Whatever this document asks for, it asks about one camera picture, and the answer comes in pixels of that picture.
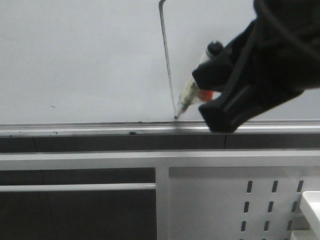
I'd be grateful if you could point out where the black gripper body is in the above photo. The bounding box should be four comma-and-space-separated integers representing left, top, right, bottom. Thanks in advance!
244, 0, 320, 92

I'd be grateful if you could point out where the red round magnet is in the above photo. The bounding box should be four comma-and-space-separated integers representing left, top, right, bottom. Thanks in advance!
197, 89, 215, 103

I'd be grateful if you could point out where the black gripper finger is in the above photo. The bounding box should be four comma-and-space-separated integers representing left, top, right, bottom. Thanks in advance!
199, 85, 303, 133
192, 22, 255, 92

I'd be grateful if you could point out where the white black-tip marker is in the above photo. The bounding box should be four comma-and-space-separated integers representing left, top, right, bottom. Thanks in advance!
174, 40, 224, 120

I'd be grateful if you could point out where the white whiteboard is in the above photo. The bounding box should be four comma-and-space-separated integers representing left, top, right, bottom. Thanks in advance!
0, 0, 320, 137

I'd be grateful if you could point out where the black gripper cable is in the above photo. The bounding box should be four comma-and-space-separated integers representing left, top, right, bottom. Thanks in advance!
223, 0, 320, 98

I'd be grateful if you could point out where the white pegboard stand frame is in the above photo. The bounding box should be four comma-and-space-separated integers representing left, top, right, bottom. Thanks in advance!
0, 150, 320, 240

